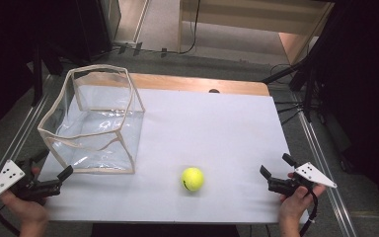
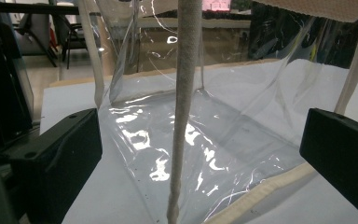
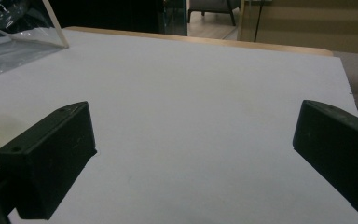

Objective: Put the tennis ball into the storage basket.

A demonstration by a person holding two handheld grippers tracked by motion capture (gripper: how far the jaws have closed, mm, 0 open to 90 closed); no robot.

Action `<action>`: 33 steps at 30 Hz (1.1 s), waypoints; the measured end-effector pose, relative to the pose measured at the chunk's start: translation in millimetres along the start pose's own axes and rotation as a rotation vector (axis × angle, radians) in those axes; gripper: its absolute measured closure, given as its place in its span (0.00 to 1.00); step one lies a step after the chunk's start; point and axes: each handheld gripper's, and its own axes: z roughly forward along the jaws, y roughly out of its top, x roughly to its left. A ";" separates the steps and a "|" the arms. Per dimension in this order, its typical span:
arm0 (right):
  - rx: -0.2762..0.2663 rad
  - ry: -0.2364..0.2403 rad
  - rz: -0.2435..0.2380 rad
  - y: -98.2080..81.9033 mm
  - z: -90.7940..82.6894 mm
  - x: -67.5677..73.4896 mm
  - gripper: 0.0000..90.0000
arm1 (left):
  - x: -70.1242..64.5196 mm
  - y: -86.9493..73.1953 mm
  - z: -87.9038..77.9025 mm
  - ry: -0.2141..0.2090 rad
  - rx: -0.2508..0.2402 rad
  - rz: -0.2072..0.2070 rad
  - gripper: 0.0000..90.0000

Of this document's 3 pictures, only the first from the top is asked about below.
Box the person's right hand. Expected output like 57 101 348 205
278 172 327 225

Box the black hanging cable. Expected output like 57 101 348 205
164 0 201 55

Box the black stand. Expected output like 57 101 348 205
31 42 45 107
261 48 320 122

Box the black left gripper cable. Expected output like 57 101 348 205
0 199 22 237

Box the black cabinet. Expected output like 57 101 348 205
74 0 122 63

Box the clear plastic storage box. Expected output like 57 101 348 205
37 63 146 175

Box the white table mat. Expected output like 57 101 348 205
39 88 311 225

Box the light wooden furniture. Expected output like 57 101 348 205
177 0 336 65

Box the person's left hand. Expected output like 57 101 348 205
0 166 50 233

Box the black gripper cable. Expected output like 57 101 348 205
0 199 22 237
298 188 320 237

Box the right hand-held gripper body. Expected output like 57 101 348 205
267 161 339 198

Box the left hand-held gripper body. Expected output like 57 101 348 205
0 159 62 202

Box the yellow tennis ball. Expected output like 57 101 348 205
181 167 205 193

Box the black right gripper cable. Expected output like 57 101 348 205
298 188 320 237

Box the dark curtain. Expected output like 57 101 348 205
0 0 80 142
309 0 379 218

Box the metal floor rail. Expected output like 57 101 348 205
294 98 359 237
0 74 52 222

